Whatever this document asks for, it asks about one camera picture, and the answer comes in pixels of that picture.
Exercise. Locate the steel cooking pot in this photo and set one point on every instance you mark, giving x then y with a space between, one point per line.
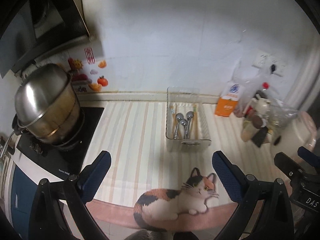
46 105

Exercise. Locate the black packet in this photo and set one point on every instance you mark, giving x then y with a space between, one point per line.
259 138

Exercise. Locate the striped cat table mat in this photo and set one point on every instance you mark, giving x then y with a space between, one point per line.
134 134

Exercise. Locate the clear plastic bag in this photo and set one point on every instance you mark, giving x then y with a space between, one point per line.
261 97

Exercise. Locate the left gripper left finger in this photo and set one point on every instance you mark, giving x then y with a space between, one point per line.
92 176

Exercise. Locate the plastic cup with lid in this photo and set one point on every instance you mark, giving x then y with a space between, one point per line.
252 126

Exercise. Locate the green banded bamboo chopstick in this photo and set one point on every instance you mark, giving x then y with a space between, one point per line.
195 125

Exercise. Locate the clear plastic organizer tray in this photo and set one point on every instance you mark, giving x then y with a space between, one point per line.
184 99

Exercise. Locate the white rice cooker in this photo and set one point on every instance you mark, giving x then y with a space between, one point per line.
301 131

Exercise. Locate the fruit wall stickers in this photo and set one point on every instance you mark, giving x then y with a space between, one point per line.
88 70

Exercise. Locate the range hood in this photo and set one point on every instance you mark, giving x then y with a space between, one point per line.
33 29

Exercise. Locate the steel spoon upper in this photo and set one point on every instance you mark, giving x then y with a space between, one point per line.
189 115

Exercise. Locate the black induction stove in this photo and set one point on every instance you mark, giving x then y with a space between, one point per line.
65 157

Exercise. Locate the large steel spoon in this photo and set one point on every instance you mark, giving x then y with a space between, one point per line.
178 118

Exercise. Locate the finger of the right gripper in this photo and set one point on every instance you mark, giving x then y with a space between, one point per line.
287 164
308 156

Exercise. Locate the steel spoon pointed bowl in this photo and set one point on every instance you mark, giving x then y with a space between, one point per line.
184 123

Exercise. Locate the orange white carton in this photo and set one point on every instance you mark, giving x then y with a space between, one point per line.
229 98

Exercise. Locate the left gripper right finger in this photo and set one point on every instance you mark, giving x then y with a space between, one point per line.
230 175

